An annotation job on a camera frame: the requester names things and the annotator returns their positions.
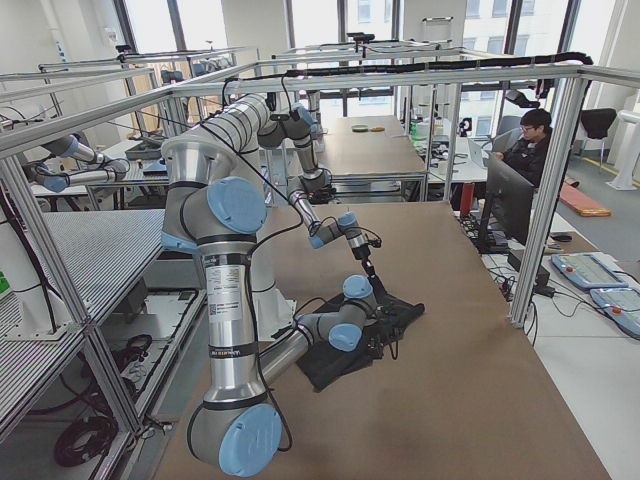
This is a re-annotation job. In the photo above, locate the aluminium frame post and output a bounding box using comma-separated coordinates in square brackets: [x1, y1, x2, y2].
[509, 77, 589, 329]

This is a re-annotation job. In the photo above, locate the seated person in black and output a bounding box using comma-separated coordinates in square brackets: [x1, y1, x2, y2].
[495, 109, 553, 188]

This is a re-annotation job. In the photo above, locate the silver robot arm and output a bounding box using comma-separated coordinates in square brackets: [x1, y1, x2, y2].
[257, 103, 379, 283]
[161, 94, 378, 477]

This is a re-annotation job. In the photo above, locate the striped metal workbench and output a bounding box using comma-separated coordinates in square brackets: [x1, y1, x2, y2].
[0, 207, 171, 451]

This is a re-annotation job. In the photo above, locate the black graphic t-shirt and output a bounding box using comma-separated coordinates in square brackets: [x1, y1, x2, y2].
[297, 275, 425, 391]

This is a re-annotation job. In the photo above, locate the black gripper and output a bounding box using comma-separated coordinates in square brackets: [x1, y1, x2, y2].
[349, 234, 382, 279]

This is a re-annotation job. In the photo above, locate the teach pendant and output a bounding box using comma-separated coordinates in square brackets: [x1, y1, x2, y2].
[550, 253, 629, 290]
[589, 287, 639, 339]

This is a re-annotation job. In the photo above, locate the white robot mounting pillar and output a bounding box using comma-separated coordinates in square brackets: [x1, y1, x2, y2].
[251, 243, 295, 341]

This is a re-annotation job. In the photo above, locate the black Huawei monitor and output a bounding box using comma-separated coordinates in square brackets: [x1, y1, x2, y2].
[477, 155, 535, 254]

